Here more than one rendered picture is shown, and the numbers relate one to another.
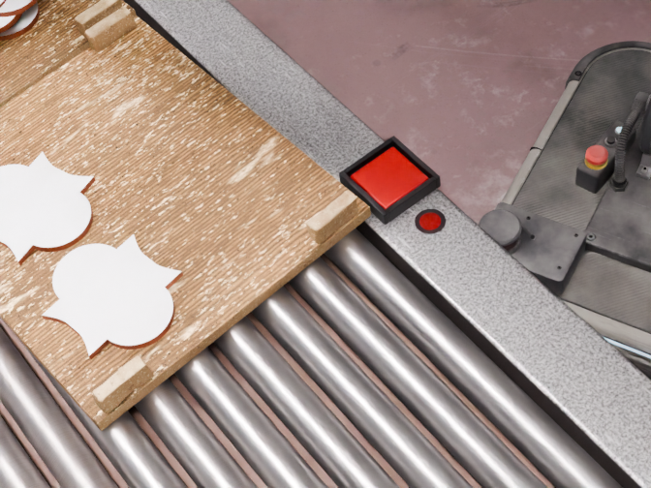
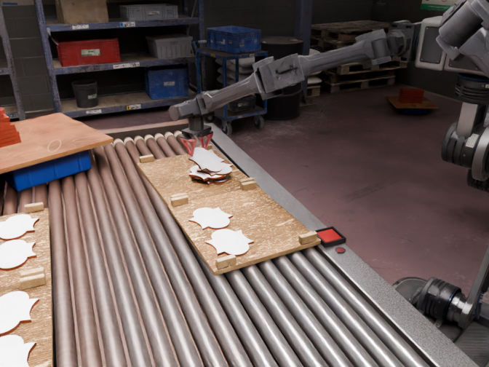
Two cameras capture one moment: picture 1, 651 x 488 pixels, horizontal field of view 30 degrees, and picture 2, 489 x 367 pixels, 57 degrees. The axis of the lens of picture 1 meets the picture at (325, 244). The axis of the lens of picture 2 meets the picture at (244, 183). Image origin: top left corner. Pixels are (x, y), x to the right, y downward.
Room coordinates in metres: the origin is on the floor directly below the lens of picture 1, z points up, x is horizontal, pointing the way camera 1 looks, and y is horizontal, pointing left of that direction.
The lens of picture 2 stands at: (-0.41, 0.05, 1.68)
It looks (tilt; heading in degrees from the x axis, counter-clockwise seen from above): 26 degrees down; 7
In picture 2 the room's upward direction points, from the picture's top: straight up
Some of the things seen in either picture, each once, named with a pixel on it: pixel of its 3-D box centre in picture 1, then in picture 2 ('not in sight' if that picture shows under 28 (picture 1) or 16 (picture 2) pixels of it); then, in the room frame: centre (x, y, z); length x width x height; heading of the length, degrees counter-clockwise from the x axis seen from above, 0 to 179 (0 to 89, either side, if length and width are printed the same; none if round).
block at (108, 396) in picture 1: (122, 383); (225, 261); (0.58, 0.21, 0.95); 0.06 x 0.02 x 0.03; 123
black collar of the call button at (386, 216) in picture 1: (389, 179); (328, 237); (0.78, -0.08, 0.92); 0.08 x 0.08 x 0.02; 29
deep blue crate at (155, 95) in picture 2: not in sight; (165, 80); (5.22, 1.72, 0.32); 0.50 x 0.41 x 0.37; 118
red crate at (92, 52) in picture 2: not in sight; (87, 49); (4.73, 2.48, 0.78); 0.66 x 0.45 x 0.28; 122
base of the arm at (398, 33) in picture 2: not in sight; (395, 43); (1.14, -0.27, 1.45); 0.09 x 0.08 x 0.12; 52
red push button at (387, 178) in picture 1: (389, 180); (328, 237); (0.78, -0.08, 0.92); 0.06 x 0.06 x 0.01; 29
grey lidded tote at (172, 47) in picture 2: not in sight; (169, 46); (5.22, 1.63, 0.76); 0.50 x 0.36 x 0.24; 128
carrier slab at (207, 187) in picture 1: (120, 199); (239, 223); (0.82, 0.21, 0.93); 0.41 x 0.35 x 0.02; 33
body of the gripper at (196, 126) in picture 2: not in sight; (196, 124); (1.16, 0.41, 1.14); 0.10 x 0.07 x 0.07; 148
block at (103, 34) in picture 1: (110, 28); (249, 185); (1.06, 0.20, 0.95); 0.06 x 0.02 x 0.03; 123
